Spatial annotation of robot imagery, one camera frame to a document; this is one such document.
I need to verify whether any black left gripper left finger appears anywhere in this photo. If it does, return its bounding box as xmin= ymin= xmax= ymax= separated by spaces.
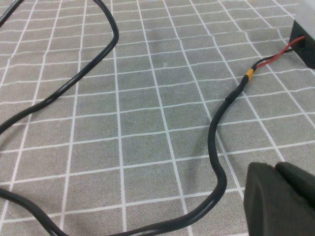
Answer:
xmin=243 ymin=162 xmax=315 ymax=236

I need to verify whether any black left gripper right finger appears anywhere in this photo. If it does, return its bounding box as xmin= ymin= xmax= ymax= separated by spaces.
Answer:
xmin=274 ymin=161 xmax=315 ymax=209

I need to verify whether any black box with white top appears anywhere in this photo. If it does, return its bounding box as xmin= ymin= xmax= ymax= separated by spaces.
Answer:
xmin=288 ymin=0 xmax=315 ymax=70

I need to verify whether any grey white-grid tablecloth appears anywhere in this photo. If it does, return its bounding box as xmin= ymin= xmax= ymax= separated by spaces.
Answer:
xmin=0 ymin=0 xmax=315 ymax=236

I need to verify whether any black cable with yellow band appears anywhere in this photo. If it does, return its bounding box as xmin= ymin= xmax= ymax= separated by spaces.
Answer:
xmin=0 ymin=0 xmax=255 ymax=236

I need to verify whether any thin red wire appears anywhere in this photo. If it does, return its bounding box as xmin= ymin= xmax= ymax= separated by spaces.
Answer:
xmin=254 ymin=35 xmax=306 ymax=69

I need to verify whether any thin black wire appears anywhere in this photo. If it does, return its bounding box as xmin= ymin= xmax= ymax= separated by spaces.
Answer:
xmin=251 ymin=48 xmax=295 ymax=69

